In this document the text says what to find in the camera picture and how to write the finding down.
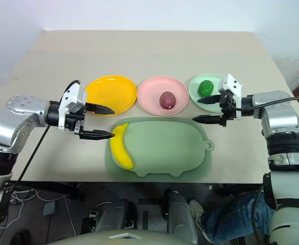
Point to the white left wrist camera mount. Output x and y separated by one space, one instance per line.
71 98

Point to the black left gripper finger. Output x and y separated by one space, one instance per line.
96 135
99 109

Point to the yellow plate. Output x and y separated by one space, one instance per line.
113 92

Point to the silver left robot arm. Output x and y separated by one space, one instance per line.
1 127

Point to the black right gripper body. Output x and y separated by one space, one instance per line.
228 108

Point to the small grey floor box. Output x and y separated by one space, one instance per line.
49 209

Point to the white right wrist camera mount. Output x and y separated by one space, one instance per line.
231 85

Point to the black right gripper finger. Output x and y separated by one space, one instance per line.
209 99
207 119

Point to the green animal-shaped silicone mat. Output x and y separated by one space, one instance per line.
164 148

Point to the yellow toy banana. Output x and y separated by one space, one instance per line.
120 150

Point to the purple-red round toy fruit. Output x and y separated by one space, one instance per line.
167 100

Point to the light green plate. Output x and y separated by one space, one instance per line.
215 79

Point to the pale robot torso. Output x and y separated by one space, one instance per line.
124 238

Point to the white sneaker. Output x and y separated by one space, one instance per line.
196 208

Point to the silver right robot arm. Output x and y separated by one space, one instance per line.
279 114

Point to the green toy fruit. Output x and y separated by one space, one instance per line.
205 88

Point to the person's leg in blue jeans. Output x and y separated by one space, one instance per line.
231 219

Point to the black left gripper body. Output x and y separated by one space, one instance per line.
74 120

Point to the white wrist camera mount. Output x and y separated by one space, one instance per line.
71 98
231 85

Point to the black table frame bar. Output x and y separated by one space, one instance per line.
50 187

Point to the dark grey rounded leg cover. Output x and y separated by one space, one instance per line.
113 214
180 217

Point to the pink plate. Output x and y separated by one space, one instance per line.
152 92

